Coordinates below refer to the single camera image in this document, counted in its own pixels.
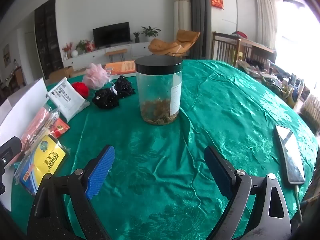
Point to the red flower vase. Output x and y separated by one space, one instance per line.
67 48

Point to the green satin tablecloth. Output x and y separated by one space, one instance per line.
162 155

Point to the bushy green potted plant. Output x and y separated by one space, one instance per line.
81 46

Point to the pile of cluttered items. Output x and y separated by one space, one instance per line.
275 77

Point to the smartphone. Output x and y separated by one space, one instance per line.
290 155

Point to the orange lounge chair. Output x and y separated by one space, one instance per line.
185 38

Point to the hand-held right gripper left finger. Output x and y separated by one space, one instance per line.
100 172

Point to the white round vase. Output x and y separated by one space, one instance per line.
75 53

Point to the dark display cabinet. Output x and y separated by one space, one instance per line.
47 37

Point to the blue packaged cloth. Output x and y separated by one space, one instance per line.
45 160

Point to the black rhinestone hair scrunchie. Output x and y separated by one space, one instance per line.
105 100

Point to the white board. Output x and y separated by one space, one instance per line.
22 100

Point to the large green potted plant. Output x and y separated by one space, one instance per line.
150 32

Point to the orange flat box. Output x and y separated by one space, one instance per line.
120 67

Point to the black television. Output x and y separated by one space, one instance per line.
111 35

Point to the clear plastic jar black lid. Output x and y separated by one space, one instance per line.
155 87

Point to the wooden stool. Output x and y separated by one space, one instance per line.
116 51

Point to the red cloth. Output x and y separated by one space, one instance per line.
240 34

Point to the cotton swab pack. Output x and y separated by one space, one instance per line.
48 123

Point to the white television cabinet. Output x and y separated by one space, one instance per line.
95 55

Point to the small potted plant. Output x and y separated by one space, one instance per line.
136 38

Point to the cardboard box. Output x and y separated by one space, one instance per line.
61 72

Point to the pink long plastic-wrapped packet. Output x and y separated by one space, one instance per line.
33 130

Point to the wooden slatted chair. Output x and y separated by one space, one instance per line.
225 45

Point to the red gift box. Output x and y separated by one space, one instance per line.
90 47

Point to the white wet wipes pack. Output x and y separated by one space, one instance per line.
66 100

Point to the white curtain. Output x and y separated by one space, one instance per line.
267 12

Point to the red foil sachets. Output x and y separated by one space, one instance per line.
60 127

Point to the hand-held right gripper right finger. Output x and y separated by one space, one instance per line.
217 172

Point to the pink mesh bath pouf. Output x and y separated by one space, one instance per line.
96 76

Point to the standing air conditioner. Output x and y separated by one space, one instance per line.
182 12

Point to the red yarn ball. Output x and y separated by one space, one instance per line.
81 88

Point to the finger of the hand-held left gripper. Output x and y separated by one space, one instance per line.
11 146

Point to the grey curtain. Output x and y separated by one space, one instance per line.
200 17

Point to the framed wall picture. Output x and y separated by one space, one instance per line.
6 55

